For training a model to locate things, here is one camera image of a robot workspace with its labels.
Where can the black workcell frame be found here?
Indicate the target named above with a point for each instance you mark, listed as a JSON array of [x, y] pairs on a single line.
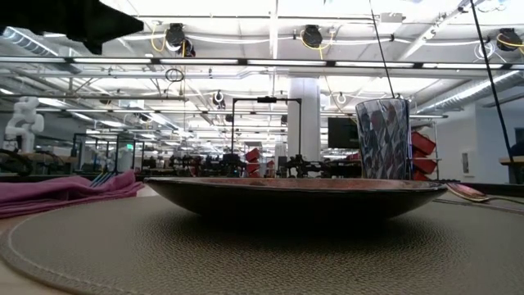
[[75, 155]]

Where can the iridescent blue fork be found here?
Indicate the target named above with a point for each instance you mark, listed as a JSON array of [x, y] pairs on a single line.
[[102, 178]]

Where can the small red bin stack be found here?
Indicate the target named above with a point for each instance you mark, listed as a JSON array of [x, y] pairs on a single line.
[[253, 157]]

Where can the round beige woven placemat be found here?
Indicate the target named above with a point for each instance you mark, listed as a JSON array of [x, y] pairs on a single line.
[[262, 258]]

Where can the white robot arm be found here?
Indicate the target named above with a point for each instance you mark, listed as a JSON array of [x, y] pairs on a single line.
[[24, 123]]

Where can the wooden bench top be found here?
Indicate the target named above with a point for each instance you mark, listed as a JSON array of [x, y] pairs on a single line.
[[511, 160]]

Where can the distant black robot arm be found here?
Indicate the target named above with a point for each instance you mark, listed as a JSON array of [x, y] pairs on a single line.
[[301, 164]]

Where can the grey ventilation duct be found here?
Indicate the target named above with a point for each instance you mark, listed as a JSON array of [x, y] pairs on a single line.
[[24, 41]]

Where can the red bin rack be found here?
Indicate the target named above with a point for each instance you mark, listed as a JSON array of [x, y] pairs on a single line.
[[423, 153]]

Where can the clear faceted glass tumbler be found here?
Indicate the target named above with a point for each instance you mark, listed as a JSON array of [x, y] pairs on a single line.
[[384, 139]]

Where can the white square pillar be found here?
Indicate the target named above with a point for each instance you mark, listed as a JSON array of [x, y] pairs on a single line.
[[305, 123]]

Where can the purple cloth napkin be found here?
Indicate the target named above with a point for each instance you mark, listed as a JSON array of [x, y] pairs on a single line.
[[53, 194]]

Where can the black monitor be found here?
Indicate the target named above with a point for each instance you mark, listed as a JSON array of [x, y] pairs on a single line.
[[343, 133]]

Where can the dark round plate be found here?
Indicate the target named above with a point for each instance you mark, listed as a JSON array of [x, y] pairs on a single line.
[[294, 201]]

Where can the iridescent purple spoon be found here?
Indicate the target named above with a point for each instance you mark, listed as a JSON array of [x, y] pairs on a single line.
[[466, 191]]

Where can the black camera stand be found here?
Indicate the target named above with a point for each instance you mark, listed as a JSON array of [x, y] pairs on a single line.
[[267, 99]]

